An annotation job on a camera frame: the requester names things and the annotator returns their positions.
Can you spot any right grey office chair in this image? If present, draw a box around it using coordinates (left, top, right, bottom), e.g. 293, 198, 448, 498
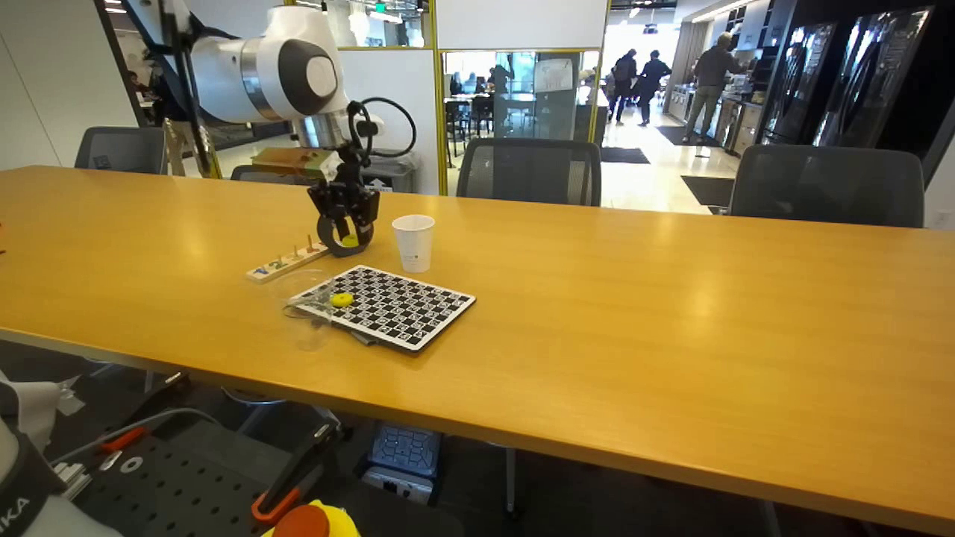
729, 144, 926, 228

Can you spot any white marker strip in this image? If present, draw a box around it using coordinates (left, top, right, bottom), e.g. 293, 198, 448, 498
245, 241, 324, 280

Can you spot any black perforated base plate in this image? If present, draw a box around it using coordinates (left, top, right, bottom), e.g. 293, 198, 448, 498
77, 422, 293, 537

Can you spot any round yellow block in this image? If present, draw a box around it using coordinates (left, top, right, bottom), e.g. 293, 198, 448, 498
327, 292, 356, 307

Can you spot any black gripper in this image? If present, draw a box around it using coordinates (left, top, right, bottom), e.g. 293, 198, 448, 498
308, 147, 378, 258

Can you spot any left grey office chair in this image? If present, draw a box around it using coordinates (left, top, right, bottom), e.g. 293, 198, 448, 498
75, 125, 166, 173

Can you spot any checkered marker calibration board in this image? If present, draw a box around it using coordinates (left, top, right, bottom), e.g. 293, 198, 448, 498
290, 265, 475, 352

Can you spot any blue box under table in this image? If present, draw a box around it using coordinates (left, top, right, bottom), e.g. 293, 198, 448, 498
362, 428, 441, 505

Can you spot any middle grey office chair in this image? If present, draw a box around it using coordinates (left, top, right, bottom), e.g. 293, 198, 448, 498
457, 137, 602, 205

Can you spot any orange handled clamp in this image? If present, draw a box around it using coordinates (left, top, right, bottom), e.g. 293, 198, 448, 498
251, 423, 333, 528

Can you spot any grey office chair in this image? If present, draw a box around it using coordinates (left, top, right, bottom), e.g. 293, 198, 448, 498
457, 137, 602, 205
75, 125, 166, 173
729, 144, 926, 228

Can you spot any white paper cup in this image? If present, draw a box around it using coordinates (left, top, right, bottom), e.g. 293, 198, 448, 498
390, 216, 436, 273

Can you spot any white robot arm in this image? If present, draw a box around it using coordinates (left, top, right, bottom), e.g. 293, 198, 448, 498
123, 0, 394, 258

